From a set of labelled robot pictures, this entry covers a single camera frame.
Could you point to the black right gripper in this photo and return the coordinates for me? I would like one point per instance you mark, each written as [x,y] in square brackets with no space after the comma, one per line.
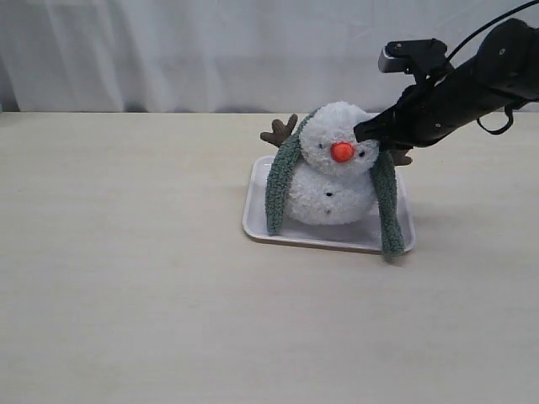
[456,101]

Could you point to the grey-green knitted scarf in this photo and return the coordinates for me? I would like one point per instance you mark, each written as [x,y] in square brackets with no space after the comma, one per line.
[389,210]

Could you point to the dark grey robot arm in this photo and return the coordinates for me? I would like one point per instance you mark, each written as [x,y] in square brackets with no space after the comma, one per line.
[503,74]

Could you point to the white plush snowman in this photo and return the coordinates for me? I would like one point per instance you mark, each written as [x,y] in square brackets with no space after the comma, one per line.
[332,177]

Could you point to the white rectangular tray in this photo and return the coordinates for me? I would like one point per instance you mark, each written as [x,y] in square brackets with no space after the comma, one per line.
[325,211]

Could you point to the white background curtain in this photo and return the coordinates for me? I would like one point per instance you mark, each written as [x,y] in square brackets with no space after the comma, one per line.
[218,56]

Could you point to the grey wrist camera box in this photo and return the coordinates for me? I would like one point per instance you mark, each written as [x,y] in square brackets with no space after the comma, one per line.
[412,56]

